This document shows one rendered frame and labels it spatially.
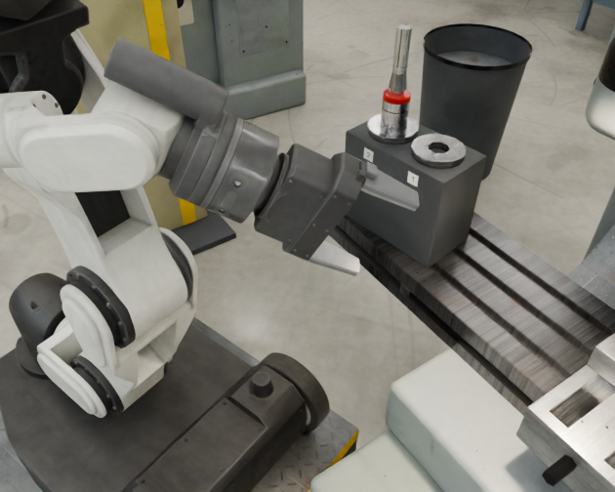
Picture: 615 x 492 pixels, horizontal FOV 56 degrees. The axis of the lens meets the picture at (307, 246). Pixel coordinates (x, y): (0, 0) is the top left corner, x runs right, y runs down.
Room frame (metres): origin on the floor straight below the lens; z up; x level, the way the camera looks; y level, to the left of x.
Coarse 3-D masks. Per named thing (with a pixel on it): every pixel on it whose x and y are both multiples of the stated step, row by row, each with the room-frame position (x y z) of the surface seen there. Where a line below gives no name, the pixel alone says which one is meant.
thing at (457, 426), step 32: (448, 352) 0.63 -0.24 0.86; (416, 384) 0.56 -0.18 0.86; (448, 384) 0.56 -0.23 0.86; (480, 384) 0.56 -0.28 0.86; (416, 416) 0.51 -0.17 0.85; (448, 416) 0.50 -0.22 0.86; (480, 416) 0.50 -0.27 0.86; (512, 416) 0.50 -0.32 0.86; (416, 448) 0.50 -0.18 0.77; (448, 448) 0.45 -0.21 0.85; (480, 448) 0.45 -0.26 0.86; (512, 448) 0.45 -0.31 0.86; (448, 480) 0.44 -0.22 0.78; (480, 480) 0.40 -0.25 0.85; (512, 480) 0.40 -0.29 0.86; (544, 480) 0.40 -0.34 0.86
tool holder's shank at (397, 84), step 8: (400, 24) 0.92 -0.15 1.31; (408, 24) 0.92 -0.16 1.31; (400, 32) 0.90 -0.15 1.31; (408, 32) 0.90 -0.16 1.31; (400, 40) 0.90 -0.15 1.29; (408, 40) 0.90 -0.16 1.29; (400, 48) 0.90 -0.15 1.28; (408, 48) 0.90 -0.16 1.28; (400, 56) 0.90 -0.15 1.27; (408, 56) 0.90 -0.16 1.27; (400, 64) 0.90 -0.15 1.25; (392, 72) 0.91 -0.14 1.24; (400, 72) 0.90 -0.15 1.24; (392, 80) 0.90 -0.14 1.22; (400, 80) 0.90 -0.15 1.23; (392, 88) 0.90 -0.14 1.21; (400, 88) 0.89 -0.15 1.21
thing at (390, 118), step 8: (384, 104) 0.90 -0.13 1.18; (392, 104) 0.89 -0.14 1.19; (400, 104) 0.89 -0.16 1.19; (408, 104) 0.90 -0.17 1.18; (384, 112) 0.90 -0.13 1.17; (392, 112) 0.89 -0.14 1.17; (400, 112) 0.89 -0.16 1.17; (408, 112) 0.90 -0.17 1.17; (384, 120) 0.90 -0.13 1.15; (392, 120) 0.89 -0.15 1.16; (400, 120) 0.89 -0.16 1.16; (384, 128) 0.89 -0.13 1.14; (392, 128) 0.89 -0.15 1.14; (400, 128) 0.89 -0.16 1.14
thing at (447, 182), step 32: (352, 128) 0.92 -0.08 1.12; (416, 128) 0.90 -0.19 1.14; (384, 160) 0.84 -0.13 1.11; (416, 160) 0.81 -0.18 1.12; (448, 160) 0.80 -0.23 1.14; (480, 160) 0.82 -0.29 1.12; (448, 192) 0.76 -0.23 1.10; (384, 224) 0.83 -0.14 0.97; (416, 224) 0.78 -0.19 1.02; (448, 224) 0.78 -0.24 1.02; (416, 256) 0.77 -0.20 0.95
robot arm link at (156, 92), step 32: (128, 64) 0.43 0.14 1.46; (160, 64) 0.44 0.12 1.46; (128, 96) 0.44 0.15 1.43; (160, 96) 0.43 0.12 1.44; (192, 96) 0.43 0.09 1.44; (224, 96) 0.43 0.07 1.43; (160, 128) 0.41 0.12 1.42; (192, 128) 0.43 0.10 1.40; (224, 128) 0.43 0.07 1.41; (160, 160) 0.41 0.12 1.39; (192, 160) 0.40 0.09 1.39; (192, 192) 0.40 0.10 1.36
